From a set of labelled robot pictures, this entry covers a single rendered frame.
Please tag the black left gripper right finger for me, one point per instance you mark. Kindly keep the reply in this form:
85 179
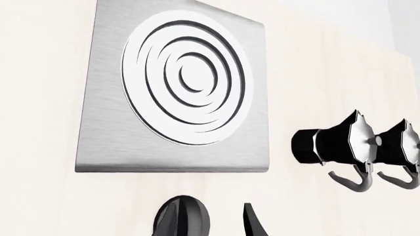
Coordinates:
252 225

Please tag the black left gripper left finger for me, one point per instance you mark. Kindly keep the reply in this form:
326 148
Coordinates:
165 221

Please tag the flat stove plate with rings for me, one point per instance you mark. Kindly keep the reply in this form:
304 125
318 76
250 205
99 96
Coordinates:
108 137

